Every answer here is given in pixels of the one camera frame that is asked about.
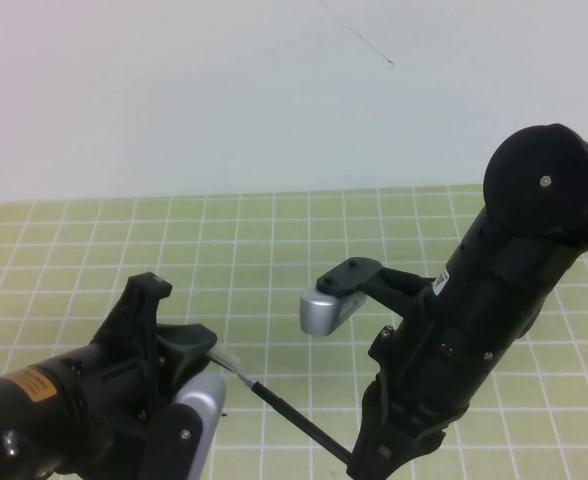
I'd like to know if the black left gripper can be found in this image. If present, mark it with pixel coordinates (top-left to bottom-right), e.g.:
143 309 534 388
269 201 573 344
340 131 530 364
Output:
71 272 219 451

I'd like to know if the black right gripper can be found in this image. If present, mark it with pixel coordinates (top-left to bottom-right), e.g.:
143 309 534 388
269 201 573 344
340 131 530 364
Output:
346 319 498 480

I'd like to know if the clear pen cap black end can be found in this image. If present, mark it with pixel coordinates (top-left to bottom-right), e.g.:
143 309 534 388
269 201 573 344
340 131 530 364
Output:
207 348 241 374

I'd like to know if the black pen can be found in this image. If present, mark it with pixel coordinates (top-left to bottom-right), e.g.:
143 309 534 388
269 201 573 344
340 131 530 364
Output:
234 372 354 465

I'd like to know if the green grid cutting mat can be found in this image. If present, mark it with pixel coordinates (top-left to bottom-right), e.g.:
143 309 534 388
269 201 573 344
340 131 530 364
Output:
0 182 588 480

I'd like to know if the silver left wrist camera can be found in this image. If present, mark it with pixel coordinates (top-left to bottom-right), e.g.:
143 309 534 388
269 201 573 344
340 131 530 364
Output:
173 372 228 480

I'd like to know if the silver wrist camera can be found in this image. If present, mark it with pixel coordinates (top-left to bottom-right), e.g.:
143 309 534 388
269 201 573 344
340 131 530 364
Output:
299 286 368 338
173 372 228 480

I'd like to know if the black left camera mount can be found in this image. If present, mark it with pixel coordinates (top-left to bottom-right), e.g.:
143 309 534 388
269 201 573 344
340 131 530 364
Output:
138 399 208 480

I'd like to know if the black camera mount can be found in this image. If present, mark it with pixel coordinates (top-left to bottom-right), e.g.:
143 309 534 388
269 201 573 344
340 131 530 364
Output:
316 256 438 321
138 399 208 480

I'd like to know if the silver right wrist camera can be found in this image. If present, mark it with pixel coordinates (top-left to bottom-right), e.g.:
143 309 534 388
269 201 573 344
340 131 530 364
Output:
299 286 368 338

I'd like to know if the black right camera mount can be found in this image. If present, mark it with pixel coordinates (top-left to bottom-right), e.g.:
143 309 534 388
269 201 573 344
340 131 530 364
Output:
316 256 438 321

